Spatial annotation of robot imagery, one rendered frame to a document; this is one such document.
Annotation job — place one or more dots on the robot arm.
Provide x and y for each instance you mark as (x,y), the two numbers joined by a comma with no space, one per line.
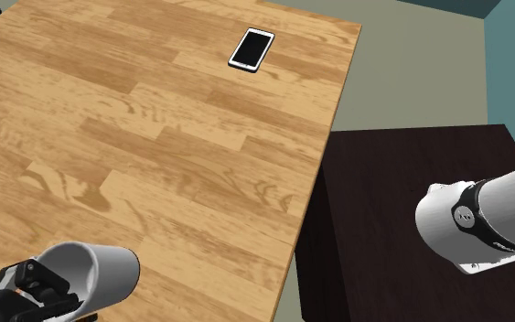
(506,200)

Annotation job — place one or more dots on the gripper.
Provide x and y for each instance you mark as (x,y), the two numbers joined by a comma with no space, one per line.
(38,281)

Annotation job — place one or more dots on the dark robot stand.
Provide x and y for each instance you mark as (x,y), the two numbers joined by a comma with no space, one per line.
(373,187)

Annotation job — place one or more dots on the light wooden table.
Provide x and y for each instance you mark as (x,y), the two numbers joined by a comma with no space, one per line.
(150,134)

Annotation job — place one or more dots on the white-framed black smartphone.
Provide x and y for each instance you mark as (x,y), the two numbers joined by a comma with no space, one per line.
(252,48)

